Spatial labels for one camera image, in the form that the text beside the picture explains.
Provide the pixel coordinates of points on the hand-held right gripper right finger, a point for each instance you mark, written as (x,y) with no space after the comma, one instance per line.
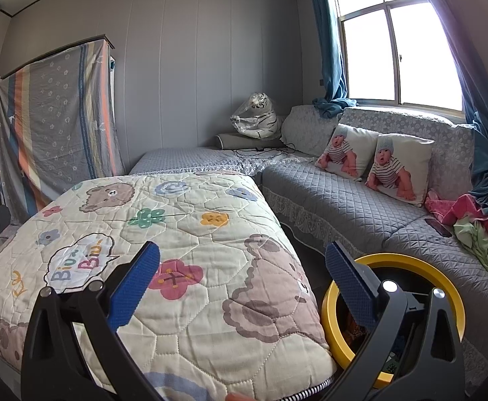
(350,288)

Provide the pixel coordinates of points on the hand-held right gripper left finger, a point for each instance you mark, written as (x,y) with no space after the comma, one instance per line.
(133,284)

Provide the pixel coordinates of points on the yellow rimmed trash bin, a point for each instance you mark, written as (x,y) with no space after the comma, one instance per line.
(415,261)

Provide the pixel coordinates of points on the cartoon bear printed quilt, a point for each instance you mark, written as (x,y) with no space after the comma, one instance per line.
(206,259)

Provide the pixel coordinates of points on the grey quilted sofa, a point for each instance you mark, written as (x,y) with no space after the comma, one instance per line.
(344,200)

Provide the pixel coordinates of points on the black phone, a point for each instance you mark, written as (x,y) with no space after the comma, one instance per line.
(438,227)

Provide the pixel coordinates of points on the striped sheet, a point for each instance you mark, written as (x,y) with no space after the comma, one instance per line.
(60,125)

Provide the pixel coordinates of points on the pink cloth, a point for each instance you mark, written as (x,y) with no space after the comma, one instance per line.
(448,206)

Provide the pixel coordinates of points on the baby print pillow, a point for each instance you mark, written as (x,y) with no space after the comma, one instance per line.
(346,152)
(398,167)

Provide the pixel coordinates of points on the green cloth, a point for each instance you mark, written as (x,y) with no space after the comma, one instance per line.
(476,238)

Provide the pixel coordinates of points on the grey patterned cushion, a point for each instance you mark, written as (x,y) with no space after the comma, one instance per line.
(306,131)

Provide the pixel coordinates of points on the grey pillow roll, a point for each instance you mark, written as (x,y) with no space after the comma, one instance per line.
(231,141)

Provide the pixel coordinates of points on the blue curtain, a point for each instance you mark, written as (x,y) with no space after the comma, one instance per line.
(486,150)
(331,50)

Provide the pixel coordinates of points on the plush tiger in plastic bag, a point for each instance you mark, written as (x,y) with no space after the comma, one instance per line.
(258,117)

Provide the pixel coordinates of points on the window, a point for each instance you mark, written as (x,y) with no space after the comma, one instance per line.
(394,41)

